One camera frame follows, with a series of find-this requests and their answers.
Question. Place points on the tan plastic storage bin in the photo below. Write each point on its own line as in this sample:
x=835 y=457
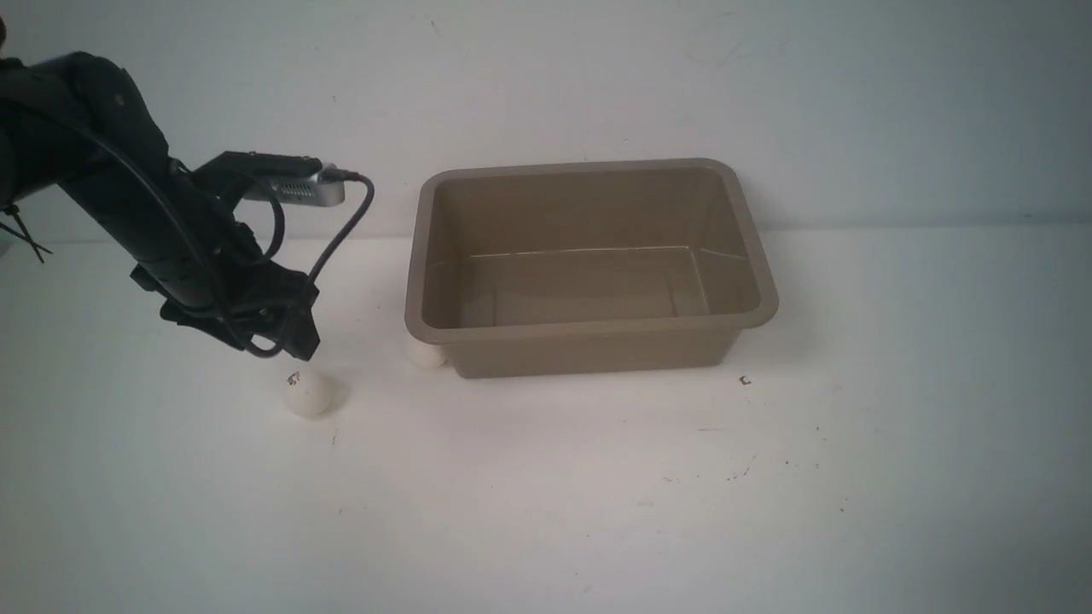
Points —
x=585 y=268

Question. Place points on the white ping-pong ball with print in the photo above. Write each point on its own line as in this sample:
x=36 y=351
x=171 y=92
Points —
x=308 y=393

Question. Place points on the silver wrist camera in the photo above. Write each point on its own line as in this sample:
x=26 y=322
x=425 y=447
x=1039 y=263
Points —
x=295 y=180

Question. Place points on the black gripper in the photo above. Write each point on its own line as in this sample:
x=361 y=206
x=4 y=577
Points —
x=265 y=300

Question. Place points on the plain white ping-pong ball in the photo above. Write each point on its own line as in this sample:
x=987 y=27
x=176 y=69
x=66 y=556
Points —
x=424 y=356

